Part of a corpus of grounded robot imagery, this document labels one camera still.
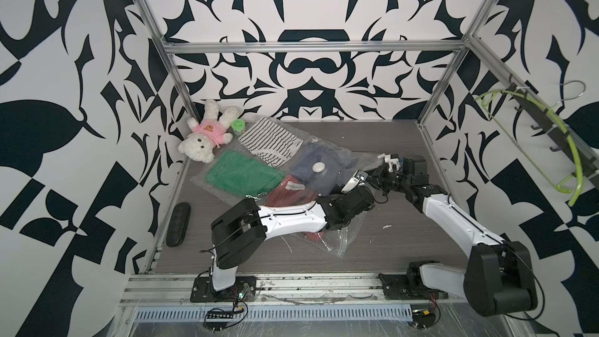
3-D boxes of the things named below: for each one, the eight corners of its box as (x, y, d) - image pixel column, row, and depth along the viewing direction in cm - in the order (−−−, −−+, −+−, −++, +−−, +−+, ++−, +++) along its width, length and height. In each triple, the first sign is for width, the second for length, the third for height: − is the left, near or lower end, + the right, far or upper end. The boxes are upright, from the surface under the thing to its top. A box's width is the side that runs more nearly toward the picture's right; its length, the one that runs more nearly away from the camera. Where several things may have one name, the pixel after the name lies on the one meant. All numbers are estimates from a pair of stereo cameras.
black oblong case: (164, 247, 85) (160, 244, 82) (178, 206, 94) (175, 202, 91) (182, 247, 85) (178, 244, 82) (195, 206, 94) (191, 202, 92)
